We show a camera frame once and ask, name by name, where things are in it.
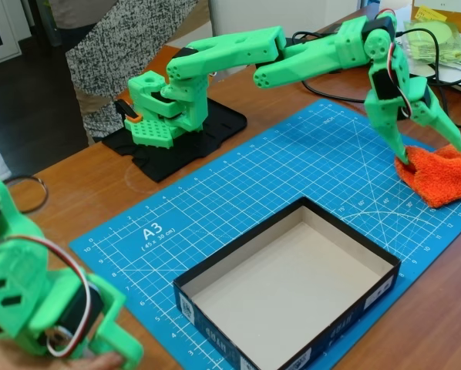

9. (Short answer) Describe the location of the orange terry cloth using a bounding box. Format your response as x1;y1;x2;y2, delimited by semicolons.
394;136;461;209

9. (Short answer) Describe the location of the green leader arm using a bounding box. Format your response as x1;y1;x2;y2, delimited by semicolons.
0;173;145;368

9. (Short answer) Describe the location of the dark shallow cardboard box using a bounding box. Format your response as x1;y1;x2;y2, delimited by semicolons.
172;196;402;370

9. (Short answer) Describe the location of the operator hand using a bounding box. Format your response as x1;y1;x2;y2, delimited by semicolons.
66;352;124;370

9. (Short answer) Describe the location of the green clear plastic bag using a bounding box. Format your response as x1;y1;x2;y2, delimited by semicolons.
395;18;461;72

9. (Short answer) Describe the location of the yellow sticky note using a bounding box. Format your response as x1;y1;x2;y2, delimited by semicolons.
414;4;448;24

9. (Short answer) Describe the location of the blue A3 cutting mat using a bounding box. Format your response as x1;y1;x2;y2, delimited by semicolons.
67;98;461;370

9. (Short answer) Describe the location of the orange and black table clamp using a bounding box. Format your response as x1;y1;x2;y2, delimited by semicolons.
114;98;143;134

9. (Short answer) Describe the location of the person in tweed garment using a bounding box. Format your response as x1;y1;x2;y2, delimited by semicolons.
47;0;216;146

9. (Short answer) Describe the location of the red white black servo wire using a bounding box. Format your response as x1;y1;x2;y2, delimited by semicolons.
376;8;413;119

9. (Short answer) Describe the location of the black adapter output cable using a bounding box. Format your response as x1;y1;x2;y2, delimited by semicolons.
426;71;461;86

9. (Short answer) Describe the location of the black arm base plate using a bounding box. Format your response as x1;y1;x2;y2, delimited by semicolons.
101;96;249;184

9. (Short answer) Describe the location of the black cable loop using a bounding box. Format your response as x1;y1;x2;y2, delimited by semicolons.
5;175;49;214

